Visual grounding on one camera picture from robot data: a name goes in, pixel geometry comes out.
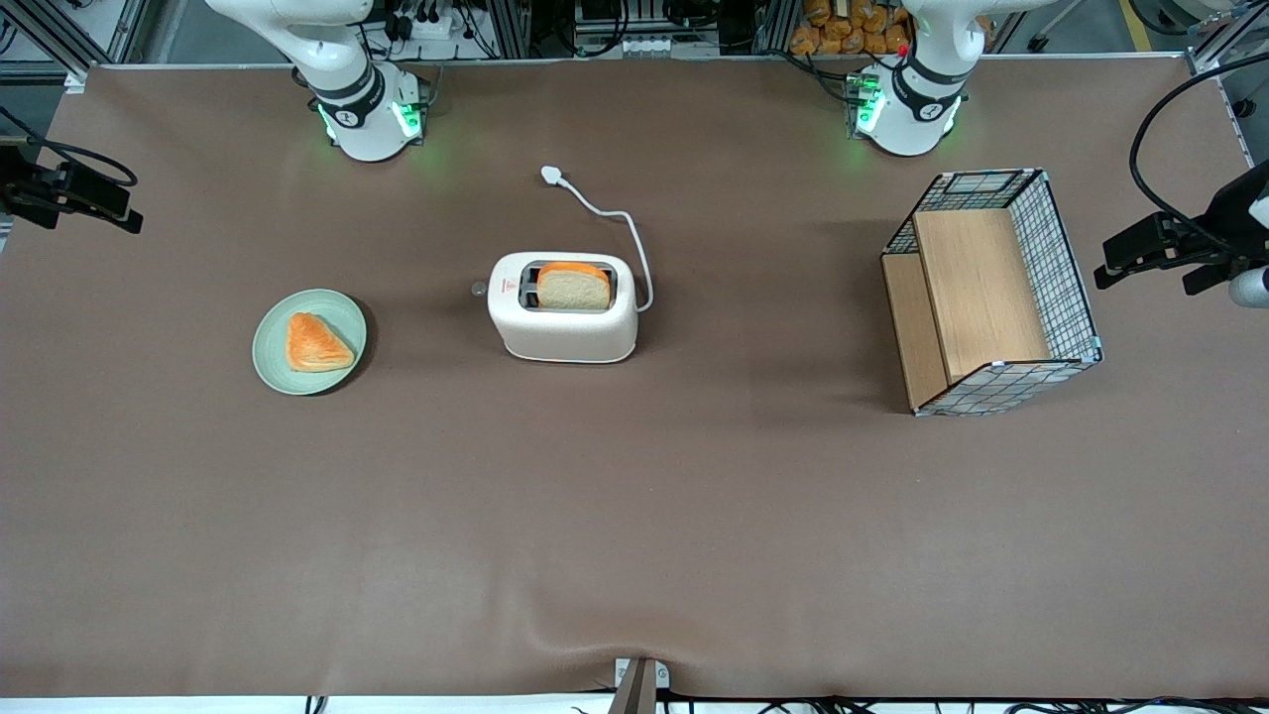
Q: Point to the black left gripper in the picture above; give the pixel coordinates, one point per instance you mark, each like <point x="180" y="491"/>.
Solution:
<point x="1221" y="220"/>

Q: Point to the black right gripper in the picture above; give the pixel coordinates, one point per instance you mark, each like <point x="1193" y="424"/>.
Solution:
<point x="22" y="186"/>

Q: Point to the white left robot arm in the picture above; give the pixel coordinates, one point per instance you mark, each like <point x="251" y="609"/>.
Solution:
<point x="922" y="94"/>

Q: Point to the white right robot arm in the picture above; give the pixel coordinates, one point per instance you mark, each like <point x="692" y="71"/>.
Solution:
<point x="347" y="89"/>

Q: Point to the pale green round plate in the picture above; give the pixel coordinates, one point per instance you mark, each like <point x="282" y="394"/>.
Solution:
<point x="273" y="347"/>

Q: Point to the orange triangular pastry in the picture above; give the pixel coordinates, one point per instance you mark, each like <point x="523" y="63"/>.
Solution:
<point x="315" y="344"/>

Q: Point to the white power strip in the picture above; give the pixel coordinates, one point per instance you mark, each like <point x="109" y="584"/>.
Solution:
<point x="421" y="22"/>

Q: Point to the bag of orange bread rolls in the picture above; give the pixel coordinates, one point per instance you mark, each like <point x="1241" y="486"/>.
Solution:
<point x="843" y="25"/>

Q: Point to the toast bread slice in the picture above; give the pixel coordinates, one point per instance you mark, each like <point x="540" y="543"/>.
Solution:
<point x="573" y="289"/>

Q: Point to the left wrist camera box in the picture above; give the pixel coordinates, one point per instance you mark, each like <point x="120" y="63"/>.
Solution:
<point x="1247" y="286"/>

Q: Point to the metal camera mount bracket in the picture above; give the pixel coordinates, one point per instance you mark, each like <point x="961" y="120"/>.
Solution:
<point x="636" y="684"/>

